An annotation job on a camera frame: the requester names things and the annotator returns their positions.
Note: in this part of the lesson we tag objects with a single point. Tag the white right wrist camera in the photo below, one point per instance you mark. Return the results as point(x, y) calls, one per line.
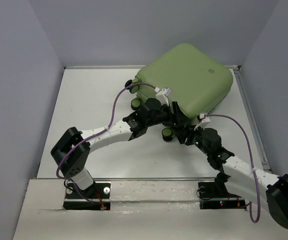
point(203, 121)

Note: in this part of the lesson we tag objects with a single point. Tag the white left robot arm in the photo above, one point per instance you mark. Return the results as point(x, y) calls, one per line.
point(71, 151)

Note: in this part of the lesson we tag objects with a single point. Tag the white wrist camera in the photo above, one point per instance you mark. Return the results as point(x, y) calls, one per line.
point(162, 95)
point(203, 121)

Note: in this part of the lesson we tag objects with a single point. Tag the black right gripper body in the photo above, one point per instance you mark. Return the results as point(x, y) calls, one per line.
point(194, 137)

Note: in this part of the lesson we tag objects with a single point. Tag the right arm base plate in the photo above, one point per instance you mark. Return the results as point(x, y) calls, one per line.
point(213, 196)

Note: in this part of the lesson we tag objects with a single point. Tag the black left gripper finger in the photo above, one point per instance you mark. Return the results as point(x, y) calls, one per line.
point(175, 126)
point(178, 117)

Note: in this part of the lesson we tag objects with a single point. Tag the aluminium mounting rail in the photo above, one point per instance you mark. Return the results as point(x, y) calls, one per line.
point(110, 179)

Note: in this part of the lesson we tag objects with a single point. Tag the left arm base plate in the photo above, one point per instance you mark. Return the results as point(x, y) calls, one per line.
point(95, 198)

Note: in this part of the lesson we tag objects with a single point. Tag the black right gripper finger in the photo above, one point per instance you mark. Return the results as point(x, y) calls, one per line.
point(190, 123)
point(181, 135)

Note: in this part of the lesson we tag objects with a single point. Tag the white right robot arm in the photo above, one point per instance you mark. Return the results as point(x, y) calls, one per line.
point(266, 190)

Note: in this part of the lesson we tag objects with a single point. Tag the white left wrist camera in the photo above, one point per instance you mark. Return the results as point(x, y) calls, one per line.
point(162, 95)

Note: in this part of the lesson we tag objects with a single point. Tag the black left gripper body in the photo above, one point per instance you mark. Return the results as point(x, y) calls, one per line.
point(164, 115)

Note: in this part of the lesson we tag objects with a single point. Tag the green hard-shell suitcase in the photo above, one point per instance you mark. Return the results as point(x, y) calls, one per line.
point(197, 81)

